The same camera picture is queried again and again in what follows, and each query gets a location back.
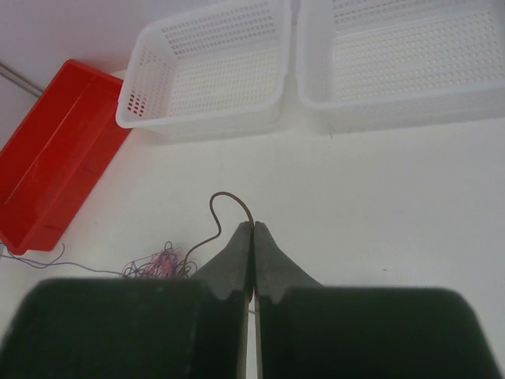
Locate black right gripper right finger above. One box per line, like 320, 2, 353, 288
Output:
254, 222, 502, 378

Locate red plastic tray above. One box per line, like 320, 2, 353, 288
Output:
1, 59, 129, 256

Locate white basket right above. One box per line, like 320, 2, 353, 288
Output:
295, 0, 504, 133

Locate white basket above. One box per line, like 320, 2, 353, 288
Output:
295, 0, 504, 133
115, 1, 292, 139

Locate pink purple wire bundle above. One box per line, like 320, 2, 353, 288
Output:
0, 241, 198, 280

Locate white basket middle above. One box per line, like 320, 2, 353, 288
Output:
115, 1, 292, 139

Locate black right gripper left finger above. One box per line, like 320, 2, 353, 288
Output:
1, 222, 253, 378

